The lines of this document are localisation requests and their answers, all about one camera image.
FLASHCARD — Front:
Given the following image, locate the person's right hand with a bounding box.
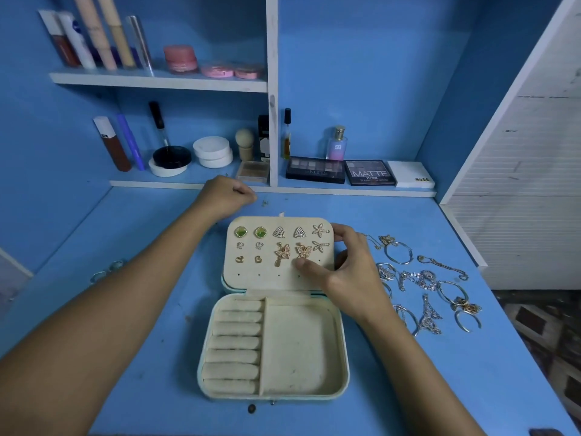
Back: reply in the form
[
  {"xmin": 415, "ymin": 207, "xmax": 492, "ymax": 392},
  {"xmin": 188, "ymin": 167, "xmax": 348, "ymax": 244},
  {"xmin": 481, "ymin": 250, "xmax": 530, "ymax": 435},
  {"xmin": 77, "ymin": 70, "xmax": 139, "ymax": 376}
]
[{"xmin": 292, "ymin": 222, "xmax": 399, "ymax": 328}]

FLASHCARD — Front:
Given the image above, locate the person's left hand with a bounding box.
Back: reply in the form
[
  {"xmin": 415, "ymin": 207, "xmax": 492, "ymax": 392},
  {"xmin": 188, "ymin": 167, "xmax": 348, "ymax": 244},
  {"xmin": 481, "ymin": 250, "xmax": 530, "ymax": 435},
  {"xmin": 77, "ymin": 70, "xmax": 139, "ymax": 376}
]
[{"xmin": 192, "ymin": 175, "xmax": 258, "ymax": 222}]

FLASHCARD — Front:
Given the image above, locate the pile of silver bracelets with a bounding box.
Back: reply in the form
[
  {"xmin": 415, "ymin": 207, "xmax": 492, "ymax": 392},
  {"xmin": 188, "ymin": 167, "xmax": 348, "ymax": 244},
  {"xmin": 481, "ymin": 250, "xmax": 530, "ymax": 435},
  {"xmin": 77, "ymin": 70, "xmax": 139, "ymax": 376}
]
[{"xmin": 358, "ymin": 231, "xmax": 484, "ymax": 337}]

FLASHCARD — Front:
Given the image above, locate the cream jewellery box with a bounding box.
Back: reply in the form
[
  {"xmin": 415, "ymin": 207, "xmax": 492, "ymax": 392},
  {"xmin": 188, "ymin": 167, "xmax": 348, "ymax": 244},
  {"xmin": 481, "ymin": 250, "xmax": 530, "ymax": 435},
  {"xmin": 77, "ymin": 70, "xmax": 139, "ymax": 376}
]
[{"xmin": 197, "ymin": 215, "xmax": 352, "ymax": 401}]

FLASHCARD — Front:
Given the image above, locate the pile of silver rings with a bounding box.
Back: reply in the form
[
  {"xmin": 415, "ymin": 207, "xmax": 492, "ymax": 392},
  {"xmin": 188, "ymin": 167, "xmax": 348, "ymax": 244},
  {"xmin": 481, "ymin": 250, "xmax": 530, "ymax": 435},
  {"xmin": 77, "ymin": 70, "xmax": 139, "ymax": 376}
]
[{"xmin": 89, "ymin": 259, "xmax": 128, "ymax": 285}]

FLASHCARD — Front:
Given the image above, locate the person's left forearm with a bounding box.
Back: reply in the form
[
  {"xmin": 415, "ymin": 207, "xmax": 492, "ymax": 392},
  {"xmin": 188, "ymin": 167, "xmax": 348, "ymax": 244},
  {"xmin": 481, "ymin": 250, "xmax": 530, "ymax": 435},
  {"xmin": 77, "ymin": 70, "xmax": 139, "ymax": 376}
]
[{"xmin": 0, "ymin": 208, "xmax": 223, "ymax": 436}]

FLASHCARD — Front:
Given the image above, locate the person's right forearm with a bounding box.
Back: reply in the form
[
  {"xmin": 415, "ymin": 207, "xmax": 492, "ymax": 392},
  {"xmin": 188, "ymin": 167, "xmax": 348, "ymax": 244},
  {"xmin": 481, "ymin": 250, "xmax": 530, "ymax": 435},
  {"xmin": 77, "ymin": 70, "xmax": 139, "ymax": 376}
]
[{"xmin": 358, "ymin": 302, "xmax": 488, "ymax": 436}]

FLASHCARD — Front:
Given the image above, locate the white flat box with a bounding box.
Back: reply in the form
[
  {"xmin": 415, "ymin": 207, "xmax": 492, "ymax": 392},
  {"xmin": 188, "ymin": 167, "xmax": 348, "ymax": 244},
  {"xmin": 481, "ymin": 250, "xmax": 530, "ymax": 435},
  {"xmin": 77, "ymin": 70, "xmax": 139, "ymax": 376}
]
[{"xmin": 387, "ymin": 160, "xmax": 437, "ymax": 190}]

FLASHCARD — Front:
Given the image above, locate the square brown powder compact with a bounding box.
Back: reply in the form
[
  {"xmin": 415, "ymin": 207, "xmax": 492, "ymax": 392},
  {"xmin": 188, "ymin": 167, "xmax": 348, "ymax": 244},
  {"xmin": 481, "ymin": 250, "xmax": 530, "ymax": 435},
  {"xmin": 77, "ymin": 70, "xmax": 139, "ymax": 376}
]
[{"xmin": 237, "ymin": 160, "xmax": 271, "ymax": 185}]

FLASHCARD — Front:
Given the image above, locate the white round cream jar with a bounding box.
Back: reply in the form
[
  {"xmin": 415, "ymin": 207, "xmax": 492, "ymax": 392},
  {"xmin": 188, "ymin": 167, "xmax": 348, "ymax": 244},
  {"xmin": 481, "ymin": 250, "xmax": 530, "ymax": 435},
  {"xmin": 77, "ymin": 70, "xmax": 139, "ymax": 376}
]
[{"xmin": 192, "ymin": 135, "xmax": 234, "ymax": 169}]

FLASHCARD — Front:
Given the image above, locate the beige makeup sponge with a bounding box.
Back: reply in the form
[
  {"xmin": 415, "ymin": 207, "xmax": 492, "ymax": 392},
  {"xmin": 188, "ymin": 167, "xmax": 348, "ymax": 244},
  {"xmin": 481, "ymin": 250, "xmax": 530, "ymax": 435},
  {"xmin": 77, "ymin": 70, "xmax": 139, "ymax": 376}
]
[{"xmin": 235, "ymin": 128, "xmax": 255, "ymax": 162}]

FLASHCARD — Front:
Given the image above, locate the white bowl black inside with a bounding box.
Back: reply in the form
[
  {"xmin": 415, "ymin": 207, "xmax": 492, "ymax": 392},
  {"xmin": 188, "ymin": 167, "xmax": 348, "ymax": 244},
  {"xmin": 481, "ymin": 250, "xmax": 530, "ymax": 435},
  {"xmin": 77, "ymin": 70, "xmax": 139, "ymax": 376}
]
[{"xmin": 149, "ymin": 145, "xmax": 192, "ymax": 178}]

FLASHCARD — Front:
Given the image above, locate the black cosmetic bottle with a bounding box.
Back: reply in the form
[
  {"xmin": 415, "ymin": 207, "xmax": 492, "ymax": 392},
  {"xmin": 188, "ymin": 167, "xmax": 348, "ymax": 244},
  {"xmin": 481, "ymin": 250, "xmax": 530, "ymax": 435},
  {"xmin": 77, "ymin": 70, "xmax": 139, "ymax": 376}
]
[{"xmin": 257, "ymin": 114, "xmax": 270, "ymax": 162}]

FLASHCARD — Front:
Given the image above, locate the thin dark cosmetic bottle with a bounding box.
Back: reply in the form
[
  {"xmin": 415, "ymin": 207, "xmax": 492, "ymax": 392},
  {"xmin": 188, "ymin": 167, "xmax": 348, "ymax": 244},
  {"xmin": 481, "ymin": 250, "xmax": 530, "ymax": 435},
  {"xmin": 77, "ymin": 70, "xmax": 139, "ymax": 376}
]
[{"xmin": 281, "ymin": 108, "xmax": 292, "ymax": 160}]

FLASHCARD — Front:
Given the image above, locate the dark eyeshadow palette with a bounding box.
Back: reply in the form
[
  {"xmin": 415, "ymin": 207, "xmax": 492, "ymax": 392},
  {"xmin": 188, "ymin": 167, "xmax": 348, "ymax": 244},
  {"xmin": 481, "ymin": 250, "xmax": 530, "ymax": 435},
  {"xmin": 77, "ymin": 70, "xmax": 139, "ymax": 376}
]
[{"xmin": 286, "ymin": 156, "xmax": 347, "ymax": 184}]

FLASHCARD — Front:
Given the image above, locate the black makeup brush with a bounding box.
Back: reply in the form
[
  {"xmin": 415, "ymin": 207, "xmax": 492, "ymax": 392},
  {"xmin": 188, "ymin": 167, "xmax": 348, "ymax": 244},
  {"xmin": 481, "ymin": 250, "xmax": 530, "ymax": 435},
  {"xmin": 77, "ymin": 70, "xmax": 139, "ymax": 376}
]
[{"xmin": 149, "ymin": 101, "xmax": 171, "ymax": 149}]

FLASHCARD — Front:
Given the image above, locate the blue cosmetic tube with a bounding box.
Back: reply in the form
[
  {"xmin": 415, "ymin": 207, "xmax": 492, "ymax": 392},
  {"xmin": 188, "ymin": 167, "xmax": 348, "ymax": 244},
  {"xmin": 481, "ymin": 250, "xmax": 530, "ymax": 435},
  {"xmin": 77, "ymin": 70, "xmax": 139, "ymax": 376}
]
[{"xmin": 115, "ymin": 113, "xmax": 147, "ymax": 171}]

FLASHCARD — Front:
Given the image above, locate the black lettered eyeshadow palette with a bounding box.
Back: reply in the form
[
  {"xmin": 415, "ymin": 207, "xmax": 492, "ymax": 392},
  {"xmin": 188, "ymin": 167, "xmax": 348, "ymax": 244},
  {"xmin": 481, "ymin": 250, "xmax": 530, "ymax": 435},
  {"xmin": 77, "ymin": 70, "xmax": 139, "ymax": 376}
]
[{"xmin": 344, "ymin": 159, "xmax": 398, "ymax": 187}]

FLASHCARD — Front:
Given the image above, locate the brown lipstick tube white cap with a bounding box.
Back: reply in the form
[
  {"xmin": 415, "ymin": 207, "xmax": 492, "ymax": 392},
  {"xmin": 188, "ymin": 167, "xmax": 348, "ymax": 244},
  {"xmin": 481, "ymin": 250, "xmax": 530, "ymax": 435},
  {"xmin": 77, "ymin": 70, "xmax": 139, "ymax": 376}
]
[{"xmin": 93, "ymin": 116, "xmax": 134, "ymax": 173}]

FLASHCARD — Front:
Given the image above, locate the small pink perfume bottle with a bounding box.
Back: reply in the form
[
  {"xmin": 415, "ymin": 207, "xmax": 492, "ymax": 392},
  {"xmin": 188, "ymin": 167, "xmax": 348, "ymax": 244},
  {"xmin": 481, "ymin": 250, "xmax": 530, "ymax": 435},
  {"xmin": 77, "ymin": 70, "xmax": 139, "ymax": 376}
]
[{"xmin": 326, "ymin": 126, "xmax": 349, "ymax": 162}]

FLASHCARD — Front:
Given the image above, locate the pink flat compact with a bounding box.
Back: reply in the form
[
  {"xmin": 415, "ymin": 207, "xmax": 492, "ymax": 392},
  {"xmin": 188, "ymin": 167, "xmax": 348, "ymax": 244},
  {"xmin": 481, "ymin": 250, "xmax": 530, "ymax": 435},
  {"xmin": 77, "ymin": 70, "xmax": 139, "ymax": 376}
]
[
  {"xmin": 200, "ymin": 62, "xmax": 235, "ymax": 80},
  {"xmin": 233, "ymin": 64, "xmax": 263, "ymax": 81}
]

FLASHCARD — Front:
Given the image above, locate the pink round jar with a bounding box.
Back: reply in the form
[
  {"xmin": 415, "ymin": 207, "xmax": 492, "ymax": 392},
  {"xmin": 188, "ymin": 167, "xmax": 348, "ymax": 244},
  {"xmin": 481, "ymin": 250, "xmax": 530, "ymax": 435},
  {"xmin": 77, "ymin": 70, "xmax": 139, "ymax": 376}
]
[{"xmin": 163, "ymin": 45, "xmax": 199, "ymax": 74}]

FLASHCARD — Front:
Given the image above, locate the white shelf unit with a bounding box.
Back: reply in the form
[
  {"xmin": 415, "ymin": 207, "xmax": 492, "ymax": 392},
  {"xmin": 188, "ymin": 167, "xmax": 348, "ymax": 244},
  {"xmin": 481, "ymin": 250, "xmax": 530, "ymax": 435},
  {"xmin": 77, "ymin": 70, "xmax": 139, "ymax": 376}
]
[{"xmin": 50, "ymin": 0, "xmax": 437, "ymax": 198}]

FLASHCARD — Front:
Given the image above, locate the white slatted cabinet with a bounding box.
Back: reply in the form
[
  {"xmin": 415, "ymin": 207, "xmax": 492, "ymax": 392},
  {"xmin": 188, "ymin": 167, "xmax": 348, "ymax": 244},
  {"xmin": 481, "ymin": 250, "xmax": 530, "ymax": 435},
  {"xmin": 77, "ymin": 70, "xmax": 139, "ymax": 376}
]
[{"xmin": 440, "ymin": 0, "xmax": 581, "ymax": 289}]

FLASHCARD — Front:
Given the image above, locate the short beige cosmetic tube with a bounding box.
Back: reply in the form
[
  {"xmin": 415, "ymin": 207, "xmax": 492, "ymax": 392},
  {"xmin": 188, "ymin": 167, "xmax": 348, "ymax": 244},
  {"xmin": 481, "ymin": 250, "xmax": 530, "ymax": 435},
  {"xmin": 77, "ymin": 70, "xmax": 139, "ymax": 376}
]
[{"xmin": 97, "ymin": 0, "xmax": 137, "ymax": 69}]

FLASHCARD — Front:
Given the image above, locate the tall beige cosmetic tube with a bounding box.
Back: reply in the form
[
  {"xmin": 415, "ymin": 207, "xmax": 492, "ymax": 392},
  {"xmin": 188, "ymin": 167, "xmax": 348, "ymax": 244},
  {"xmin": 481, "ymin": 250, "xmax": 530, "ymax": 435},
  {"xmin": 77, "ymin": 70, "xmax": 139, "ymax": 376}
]
[{"xmin": 73, "ymin": 0, "xmax": 119, "ymax": 71}]

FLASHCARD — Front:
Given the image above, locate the white tube blue label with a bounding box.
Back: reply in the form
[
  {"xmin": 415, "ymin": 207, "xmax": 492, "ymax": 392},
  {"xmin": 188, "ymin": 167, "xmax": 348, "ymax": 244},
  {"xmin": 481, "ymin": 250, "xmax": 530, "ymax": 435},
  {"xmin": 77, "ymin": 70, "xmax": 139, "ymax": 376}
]
[{"xmin": 57, "ymin": 12, "xmax": 97, "ymax": 71}]

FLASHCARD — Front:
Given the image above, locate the white framed marbled panel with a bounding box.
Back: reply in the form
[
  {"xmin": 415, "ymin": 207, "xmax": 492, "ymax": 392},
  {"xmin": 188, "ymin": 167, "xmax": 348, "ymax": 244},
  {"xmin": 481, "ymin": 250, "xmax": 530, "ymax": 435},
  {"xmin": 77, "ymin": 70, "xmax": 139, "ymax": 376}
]
[{"xmin": 0, "ymin": 248, "xmax": 33, "ymax": 296}]

